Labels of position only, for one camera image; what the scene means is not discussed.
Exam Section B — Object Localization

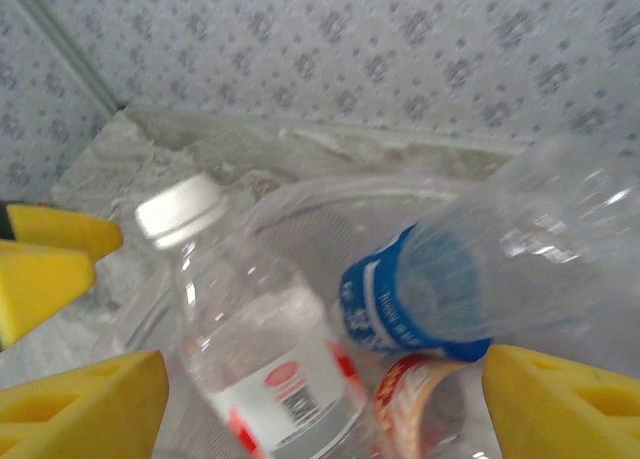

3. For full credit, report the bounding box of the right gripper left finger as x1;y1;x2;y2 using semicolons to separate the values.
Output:
0;349;170;459

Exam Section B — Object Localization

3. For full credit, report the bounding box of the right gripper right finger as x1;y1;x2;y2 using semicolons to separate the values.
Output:
480;343;640;459

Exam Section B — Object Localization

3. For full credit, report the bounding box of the red capped plastic bottle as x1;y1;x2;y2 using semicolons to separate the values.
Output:
372;353;481;459

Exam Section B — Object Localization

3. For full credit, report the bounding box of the bottle with red white label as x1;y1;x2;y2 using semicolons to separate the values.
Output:
134;172;374;459

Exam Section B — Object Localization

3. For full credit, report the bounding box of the large blue label bottle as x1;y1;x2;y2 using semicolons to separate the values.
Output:
338;133;640;365

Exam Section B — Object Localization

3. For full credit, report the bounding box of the clear plastic bin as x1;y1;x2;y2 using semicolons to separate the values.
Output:
94;174;640;459

